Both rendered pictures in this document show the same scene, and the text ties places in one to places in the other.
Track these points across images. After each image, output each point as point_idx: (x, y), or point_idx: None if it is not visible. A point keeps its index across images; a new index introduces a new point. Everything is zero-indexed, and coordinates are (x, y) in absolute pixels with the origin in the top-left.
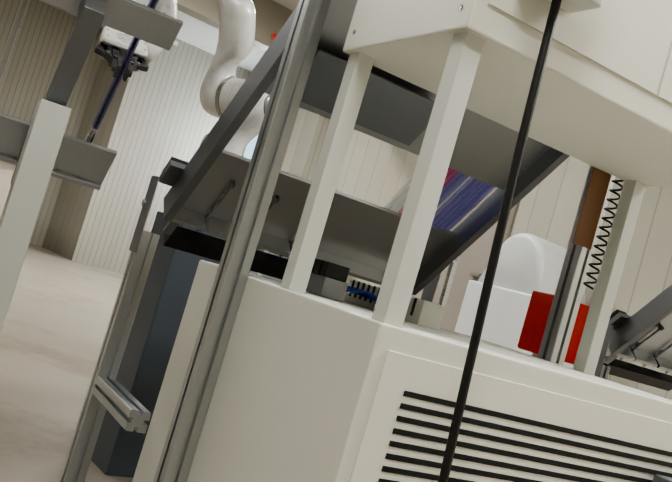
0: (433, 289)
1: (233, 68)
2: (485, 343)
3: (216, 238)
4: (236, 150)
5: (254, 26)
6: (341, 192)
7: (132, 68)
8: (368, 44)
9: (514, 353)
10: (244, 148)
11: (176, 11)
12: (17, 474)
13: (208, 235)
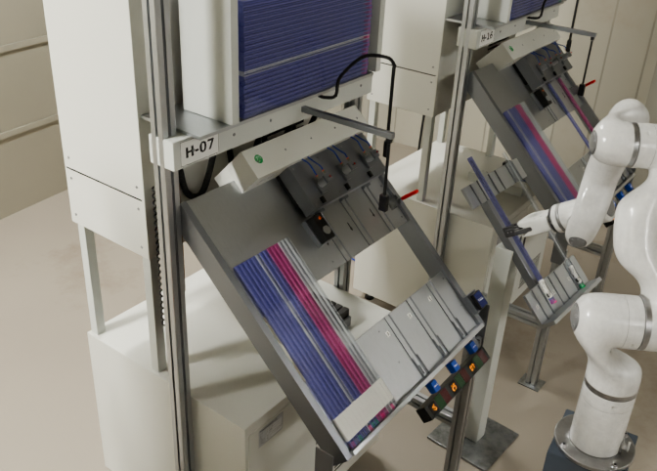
0: (317, 465)
1: (642, 284)
2: (225, 352)
3: (463, 365)
4: (587, 366)
5: (618, 227)
6: (380, 320)
7: (508, 230)
8: None
9: (204, 331)
10: (593, 371)
11: (576, 201)
12: None
13: (467, 362)
